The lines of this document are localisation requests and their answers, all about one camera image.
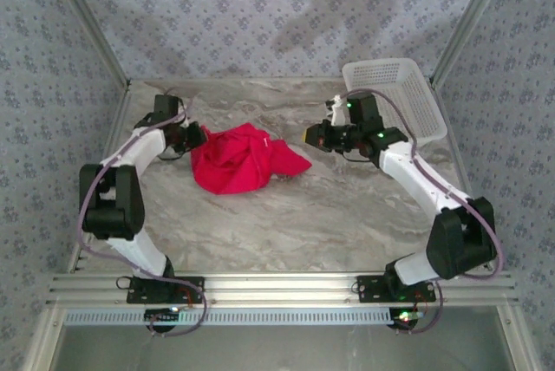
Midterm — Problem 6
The red t-shirt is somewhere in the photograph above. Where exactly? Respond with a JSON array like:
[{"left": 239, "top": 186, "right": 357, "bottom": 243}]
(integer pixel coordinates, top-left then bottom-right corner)
[{"left": 190, "top": 122, "right": 313, "bottom": 197}]

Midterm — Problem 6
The white perforated plastic basket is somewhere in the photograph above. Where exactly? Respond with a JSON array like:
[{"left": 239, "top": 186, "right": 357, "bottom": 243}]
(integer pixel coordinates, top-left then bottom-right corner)
[{"left": 341, "top": 57, "right": 448, "bottom": 146}]

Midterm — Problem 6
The small black controller board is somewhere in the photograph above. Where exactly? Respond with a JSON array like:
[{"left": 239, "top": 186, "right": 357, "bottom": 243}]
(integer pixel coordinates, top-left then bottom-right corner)
[
  {"left": 388, "top": 308, "right": 428, "bottom": 334},
  {"left": 143, "top": 306, "right": 182, "bottom": 334}
]

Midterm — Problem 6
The grey metal lower panel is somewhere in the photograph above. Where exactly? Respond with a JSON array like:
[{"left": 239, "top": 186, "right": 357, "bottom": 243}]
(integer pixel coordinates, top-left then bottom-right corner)
[{"left": 55, "top": 325, "right": 517, "bottom": 371}]

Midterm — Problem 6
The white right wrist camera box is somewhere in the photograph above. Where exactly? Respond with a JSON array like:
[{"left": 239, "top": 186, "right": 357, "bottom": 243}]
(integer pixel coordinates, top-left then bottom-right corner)
[{"left": 324, "top": 94, "right": 349, "bottom": 128}]

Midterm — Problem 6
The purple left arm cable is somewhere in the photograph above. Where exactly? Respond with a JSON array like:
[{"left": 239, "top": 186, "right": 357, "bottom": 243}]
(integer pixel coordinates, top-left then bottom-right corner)
[{"left": 76, "top": 92, "right": 210, "bottom": 338}]

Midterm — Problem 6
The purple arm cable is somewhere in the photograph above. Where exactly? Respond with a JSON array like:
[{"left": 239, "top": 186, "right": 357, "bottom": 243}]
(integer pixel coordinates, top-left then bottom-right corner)
[
  {"left": 76, "top": 92, "right": 210, "bottom": 338},
  {"left": 344, "top": 88, "right": 506, "bottom": 336}
]

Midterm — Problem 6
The aluminium frame post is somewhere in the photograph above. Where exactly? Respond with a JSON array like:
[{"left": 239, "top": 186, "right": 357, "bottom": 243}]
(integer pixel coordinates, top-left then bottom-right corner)
[
  {"left": 45, "top": 0, "right": 133, "bottom": 88},
  {"left": 428, "top": 0, "right": 517, "bottom": 86}
]

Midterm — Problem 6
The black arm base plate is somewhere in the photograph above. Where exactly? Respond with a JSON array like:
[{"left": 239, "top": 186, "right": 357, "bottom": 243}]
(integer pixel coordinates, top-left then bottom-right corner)
[
  {"left": 356, "top": 274, "right": 437, "bottom": 304},
  {"left": 125, "top": 276, "right": 206, "bottom": 305}
]

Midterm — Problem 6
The grey slotted cable duct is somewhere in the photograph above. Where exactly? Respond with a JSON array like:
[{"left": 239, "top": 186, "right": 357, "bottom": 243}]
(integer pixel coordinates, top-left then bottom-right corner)
[{"left": 62, "top": 306, "right": 402, "bottom": 328}]

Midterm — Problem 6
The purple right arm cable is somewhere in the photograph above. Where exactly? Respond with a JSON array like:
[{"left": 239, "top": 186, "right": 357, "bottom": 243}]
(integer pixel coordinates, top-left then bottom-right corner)
[{"left": 344, "top": 88, "right": 506, "bottom": 336}]

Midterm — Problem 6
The aluminium frame leg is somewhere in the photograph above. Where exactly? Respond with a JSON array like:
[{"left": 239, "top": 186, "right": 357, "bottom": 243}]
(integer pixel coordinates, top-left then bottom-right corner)
[
  {"left": 496, "top": 303, "right": 543, "bottom": 371},
  {"left": 23, "top": 304, "right": 66, "bottom": 371}
]

